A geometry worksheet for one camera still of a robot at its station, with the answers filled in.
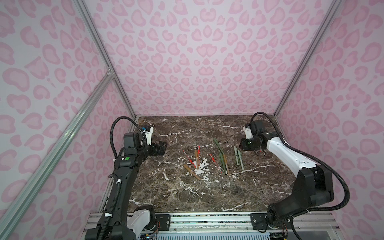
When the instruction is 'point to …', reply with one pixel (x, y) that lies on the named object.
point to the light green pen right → (240, 159)
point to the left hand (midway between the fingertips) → (158, 141)
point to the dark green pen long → (220, 148)
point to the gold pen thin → (226, 163)
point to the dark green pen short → (222, 162)
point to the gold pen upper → (197, 164)
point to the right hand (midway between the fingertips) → (243, 144)
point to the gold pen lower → (191, 171)
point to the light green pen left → (236, 155)
